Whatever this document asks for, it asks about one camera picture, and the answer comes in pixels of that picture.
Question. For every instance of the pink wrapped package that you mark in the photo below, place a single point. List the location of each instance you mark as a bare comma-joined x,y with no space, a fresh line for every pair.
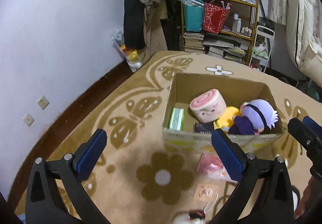
212,167

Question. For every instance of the yellow dog plush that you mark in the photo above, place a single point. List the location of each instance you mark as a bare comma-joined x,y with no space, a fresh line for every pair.
225,121

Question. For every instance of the wall socket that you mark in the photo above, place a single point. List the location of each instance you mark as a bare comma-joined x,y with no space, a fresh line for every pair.
42,102
28,119

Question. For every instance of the black hanging coat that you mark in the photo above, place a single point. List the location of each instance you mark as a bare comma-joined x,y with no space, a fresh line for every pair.
133,24

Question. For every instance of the black face mask box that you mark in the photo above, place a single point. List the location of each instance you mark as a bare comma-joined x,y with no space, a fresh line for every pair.
203,128

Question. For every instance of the wooden bookshelf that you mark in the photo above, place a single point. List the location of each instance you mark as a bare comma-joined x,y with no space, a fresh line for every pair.
249,13

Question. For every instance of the open cardboard box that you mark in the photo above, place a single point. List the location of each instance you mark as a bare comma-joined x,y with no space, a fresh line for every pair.
186,87

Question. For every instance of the plastic bag with toys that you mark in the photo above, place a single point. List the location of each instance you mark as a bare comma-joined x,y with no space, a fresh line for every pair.
130,55

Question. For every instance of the white penguin plush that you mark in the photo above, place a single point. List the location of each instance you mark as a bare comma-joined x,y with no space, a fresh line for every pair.
196,217

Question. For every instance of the teal gift bag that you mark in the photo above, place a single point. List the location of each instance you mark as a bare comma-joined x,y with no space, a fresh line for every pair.
193,15

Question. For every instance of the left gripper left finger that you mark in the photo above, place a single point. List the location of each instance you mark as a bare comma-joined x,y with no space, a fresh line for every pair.
44,203

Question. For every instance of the stack of books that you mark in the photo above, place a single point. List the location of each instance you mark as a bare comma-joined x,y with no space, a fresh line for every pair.
193,42

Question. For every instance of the upper wall socket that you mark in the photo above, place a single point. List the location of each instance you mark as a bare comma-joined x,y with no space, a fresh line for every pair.
42,102

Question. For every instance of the green tissue pack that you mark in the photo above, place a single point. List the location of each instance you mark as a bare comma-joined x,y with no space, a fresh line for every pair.
177,119

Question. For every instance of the lower wall socket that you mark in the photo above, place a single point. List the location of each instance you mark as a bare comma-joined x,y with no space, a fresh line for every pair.
28,119

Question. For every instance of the beige trench coat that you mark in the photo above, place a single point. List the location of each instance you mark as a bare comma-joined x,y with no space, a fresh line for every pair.
153,31

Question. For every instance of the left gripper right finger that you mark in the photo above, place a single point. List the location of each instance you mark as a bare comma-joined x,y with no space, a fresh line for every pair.
274,203

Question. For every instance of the white metal cart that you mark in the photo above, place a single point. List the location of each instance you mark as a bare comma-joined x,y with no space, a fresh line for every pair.
262,48

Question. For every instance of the purple haired doll plush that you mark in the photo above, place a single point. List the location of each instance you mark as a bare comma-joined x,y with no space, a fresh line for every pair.
255,116

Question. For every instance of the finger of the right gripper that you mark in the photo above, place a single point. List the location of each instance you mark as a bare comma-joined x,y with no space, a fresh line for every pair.
306,138
315,127

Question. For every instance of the small card keychain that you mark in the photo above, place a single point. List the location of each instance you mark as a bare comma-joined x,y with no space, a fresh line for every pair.
207,193

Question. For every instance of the cream folded quilt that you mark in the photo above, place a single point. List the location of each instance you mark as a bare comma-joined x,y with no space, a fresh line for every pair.
303,37

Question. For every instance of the beige floral rug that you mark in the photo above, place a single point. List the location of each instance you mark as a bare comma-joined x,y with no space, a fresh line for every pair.
147,172

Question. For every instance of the pink swirl roll plush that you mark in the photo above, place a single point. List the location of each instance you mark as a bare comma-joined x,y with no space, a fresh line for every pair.
209,106

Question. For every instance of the red gift bag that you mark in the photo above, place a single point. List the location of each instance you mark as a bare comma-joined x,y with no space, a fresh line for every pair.
215,15

